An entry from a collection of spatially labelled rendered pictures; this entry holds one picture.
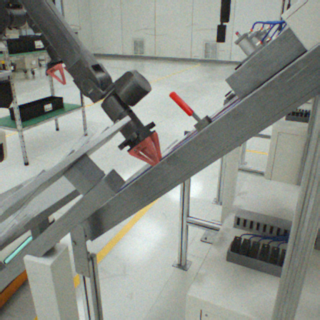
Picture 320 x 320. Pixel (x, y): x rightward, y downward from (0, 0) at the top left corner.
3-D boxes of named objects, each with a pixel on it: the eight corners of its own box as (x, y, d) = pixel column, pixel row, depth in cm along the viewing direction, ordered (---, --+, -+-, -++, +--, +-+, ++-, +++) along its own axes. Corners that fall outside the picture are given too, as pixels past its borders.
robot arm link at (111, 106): (106, 101, 81) (93, 105, 76) (123, 84, 78) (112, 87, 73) (122, 123, 81) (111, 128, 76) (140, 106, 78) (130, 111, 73)
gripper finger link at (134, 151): (176, 153, 79) (153, 123, 79) (164, 163, 73) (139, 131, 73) (158, 166, 83) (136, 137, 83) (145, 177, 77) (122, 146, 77)
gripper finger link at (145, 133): (174, 154, 79) (151, 124, 78) (162, 165, 73) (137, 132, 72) (156, 167, 82) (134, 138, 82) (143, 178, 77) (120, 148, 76)
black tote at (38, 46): (11, 54, 265) (8, 40, 260) (-4, 53, 272) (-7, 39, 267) (57, 48, 312) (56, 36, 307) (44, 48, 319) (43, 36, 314)
